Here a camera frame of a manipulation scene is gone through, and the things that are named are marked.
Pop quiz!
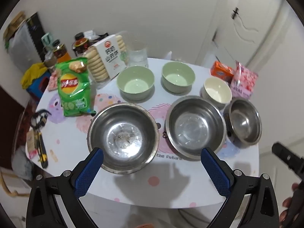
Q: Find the black board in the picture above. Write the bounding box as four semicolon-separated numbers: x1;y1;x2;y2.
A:
26;12;46;60

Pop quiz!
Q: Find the orange snack box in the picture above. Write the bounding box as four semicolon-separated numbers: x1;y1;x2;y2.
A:
211;61;234;83

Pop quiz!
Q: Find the green ribbed ceramic bowl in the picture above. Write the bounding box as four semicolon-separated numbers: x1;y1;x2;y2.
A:
116;66;155;101
161;62;196;93

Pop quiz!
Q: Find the large stained steel bowl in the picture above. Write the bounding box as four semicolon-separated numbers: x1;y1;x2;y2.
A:
87;103;160;174

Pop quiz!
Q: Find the translucent plastic bag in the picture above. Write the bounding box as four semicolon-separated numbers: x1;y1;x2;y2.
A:
3;12;31;62

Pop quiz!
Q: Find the green potato chips bag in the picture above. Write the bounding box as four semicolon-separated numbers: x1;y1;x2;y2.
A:
55;58;92;117

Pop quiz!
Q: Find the small steel bowl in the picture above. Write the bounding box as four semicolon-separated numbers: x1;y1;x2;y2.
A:
228;97;262;148

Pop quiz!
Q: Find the dark bottle with red label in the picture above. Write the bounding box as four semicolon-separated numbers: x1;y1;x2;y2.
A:
72;33;92;55

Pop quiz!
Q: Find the white ribbed ceramic bowl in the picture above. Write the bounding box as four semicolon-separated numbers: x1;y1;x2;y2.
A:
202;77;232;110

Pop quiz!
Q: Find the white door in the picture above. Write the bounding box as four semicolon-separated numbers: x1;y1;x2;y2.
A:
212;0;287;69

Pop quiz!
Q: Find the small pink snack packet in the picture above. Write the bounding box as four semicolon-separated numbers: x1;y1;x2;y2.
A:
47;69;60;92

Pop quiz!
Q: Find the pink snack bag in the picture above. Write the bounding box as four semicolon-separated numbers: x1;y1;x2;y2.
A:
230;61;259;99

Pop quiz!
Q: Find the yellow cloth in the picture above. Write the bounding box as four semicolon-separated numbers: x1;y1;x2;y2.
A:
21;63;48;89

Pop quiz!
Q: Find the amber bottle with black cap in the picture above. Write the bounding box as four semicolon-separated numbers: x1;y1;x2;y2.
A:
53;45;72;64

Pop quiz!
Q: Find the person's right hand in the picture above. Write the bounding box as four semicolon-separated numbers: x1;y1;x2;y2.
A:
280;183;300;224

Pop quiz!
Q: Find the clear round cookie package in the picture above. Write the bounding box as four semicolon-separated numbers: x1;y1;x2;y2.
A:
83;34;130;83

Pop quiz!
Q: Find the blue plastic stool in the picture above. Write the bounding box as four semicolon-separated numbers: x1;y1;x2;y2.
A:
26;72;51;100

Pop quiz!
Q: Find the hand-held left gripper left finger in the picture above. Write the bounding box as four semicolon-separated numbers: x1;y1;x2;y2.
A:
26;147;105;228

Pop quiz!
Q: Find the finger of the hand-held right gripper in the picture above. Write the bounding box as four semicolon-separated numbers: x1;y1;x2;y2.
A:
272;142;304;180

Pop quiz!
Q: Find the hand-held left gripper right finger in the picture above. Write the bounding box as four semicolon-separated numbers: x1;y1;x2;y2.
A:
201;147;279;228

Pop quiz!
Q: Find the yellow black utility knife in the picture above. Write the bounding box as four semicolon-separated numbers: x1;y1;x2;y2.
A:
33;131;49;169

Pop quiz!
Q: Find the medium steel bowl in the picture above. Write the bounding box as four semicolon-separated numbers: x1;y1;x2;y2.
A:
165;96;227;161

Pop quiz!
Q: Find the clear drinking glass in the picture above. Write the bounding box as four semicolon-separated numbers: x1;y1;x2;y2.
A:
127;40;149;68

